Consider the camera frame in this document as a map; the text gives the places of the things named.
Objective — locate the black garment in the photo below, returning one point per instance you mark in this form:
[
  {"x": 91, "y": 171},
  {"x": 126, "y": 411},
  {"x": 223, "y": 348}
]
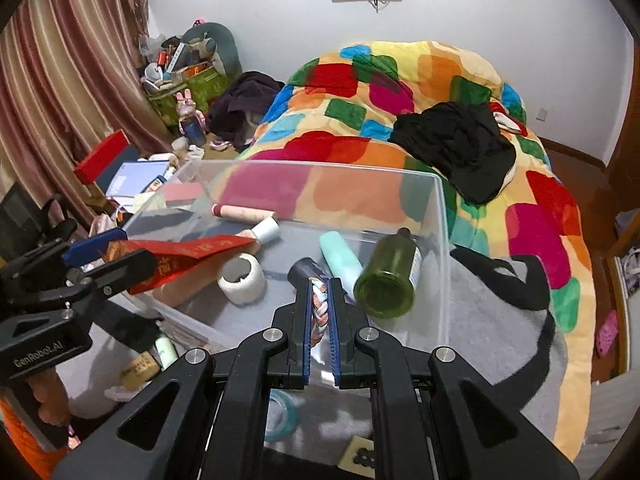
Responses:
[{"x": 460, "y": 150}]

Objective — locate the beige pink tube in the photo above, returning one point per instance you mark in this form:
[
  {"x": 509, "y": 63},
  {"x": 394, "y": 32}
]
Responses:
[{"x": 240, "y": 212}]

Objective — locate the purple bottle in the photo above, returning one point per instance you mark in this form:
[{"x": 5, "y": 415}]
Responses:
[{"x": 305, "y": 267}]

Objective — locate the pink clog shoe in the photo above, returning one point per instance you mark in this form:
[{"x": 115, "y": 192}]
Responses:
[{"x": 606, "y": 335}]

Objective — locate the card with black dots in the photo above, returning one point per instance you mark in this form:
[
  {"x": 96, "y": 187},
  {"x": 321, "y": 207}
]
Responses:
[{"x": 357, "y": 452}]

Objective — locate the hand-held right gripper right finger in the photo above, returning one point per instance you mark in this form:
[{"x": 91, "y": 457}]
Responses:
[{"x": 335, "y": 340}]

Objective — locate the red box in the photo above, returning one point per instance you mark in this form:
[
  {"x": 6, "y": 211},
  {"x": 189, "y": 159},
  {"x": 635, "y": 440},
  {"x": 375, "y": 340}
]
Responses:
[{"x": 102, "y": 155}]

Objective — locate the red foil packet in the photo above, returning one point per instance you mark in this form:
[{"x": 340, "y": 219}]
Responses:
[{"x": 190, "y": 252}]

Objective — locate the white bag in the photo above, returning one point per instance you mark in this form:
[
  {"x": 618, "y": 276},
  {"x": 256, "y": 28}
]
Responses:
[{"x": 631, "y": 270}]

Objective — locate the white tape roll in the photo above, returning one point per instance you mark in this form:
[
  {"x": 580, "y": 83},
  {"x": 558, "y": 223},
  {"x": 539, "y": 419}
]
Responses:
[{"x": 245, "y": 287}]

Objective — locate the dark chair back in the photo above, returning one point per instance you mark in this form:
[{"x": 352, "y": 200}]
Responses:
[{"x": 17, "y": 215}]

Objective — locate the bunny water bottle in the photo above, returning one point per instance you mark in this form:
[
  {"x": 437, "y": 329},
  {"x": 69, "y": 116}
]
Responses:
[{"x": 192, "y": 127}]

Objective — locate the clear plastic bin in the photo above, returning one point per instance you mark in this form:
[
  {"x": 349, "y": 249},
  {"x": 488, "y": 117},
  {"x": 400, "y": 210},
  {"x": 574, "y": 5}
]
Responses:
[{"x": 280, "y": 260}]

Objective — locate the white sock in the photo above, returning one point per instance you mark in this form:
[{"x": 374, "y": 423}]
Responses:
[{"x": 507, "y": 121}]

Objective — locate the small tan block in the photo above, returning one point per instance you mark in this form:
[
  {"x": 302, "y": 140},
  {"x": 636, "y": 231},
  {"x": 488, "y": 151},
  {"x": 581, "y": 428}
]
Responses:
[{"x": 140, "y": 370}]

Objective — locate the green glass bottle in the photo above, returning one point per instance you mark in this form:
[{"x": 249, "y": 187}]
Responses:
[{"x": 385, "y": 285}]

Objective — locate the colourful patchwork blanket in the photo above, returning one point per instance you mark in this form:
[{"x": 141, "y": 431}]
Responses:
[{"x": 450, "y": 75}]

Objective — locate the grey neck pillow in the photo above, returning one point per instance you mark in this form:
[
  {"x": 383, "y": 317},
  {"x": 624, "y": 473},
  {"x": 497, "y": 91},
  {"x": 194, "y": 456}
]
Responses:
[{"x": 225, "y": 45}]

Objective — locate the white cabinet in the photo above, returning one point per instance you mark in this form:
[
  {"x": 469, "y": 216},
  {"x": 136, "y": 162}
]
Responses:
[{"x": 607, "y": 410}]

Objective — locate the green box of clutter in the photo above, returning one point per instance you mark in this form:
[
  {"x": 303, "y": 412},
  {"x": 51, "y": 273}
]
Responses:
[{"x": 207, "y": 85}]

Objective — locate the striped pink curtain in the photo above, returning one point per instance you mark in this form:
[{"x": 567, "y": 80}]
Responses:
[{"x": 65, "y": 60}]

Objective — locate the small pale green tube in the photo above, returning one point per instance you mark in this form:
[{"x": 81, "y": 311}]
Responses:
[{"x": 166, "y": 352}]

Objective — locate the dark purple cloth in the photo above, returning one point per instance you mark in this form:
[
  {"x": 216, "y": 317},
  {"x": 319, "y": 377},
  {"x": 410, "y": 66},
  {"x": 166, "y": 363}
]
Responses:
[{"x": 240, "y": 100}]

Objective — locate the person's left hand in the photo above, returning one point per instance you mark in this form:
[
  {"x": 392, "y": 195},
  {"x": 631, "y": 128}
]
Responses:
[{"x": 50, "y": 400}]

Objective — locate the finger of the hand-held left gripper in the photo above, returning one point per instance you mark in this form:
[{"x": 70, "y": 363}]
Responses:
[
  {"x": 95, "y": 247},
  {"x": 125, "y": 270}
]

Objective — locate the teal squeeze tube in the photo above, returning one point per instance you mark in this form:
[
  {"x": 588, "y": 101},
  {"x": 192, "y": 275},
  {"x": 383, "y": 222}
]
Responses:
[{"x": 340, "y": 257}]

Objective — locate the pale pink bag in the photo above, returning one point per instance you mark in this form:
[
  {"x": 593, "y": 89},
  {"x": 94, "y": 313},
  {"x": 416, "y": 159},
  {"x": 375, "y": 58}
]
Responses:
[{"x": 102, "y": 225}]

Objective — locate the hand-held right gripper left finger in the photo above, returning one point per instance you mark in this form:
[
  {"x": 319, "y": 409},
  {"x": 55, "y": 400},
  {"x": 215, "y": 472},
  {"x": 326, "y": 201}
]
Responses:
[{"x": 301, "y": 340}]

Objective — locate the wall socket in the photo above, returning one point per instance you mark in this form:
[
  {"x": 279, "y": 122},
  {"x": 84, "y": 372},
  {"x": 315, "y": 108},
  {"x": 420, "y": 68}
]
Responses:
[{"x": 541, "y": 113}]

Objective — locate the grey and black blanket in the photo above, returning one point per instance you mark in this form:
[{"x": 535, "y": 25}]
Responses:
[{"x": 500, "y": 320}]

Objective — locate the blue notebook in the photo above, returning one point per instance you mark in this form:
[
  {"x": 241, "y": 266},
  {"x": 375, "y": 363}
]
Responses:
[{"x": 132, "y": 177}]

